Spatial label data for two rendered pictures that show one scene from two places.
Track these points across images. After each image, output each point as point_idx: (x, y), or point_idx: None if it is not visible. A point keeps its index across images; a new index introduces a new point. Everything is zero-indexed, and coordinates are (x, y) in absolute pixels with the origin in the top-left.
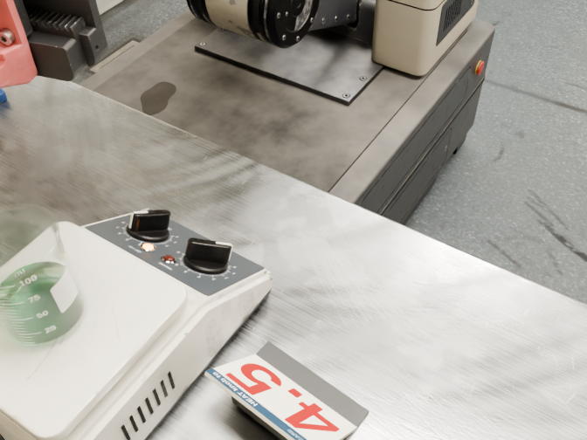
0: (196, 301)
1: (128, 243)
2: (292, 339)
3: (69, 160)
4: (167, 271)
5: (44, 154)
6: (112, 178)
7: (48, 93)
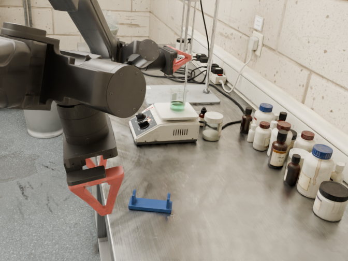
0: (151, 109)
1: (151, 121)
2: None
3: (134, 170)
4: (151, 114)
5: (139, 175)
6: (130, 159)
7: None
